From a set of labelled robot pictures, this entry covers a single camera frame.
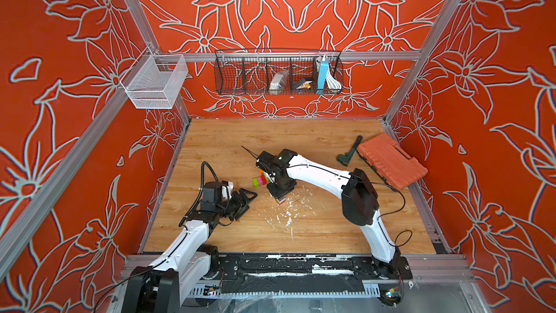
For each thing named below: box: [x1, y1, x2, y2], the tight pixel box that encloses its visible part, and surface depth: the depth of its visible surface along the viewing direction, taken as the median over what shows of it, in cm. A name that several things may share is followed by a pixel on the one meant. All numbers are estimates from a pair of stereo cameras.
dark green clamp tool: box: [335, 134, 363, 167], surface depth 105 cm
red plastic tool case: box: [356, 133, 428, 191], surface depth 97 cm
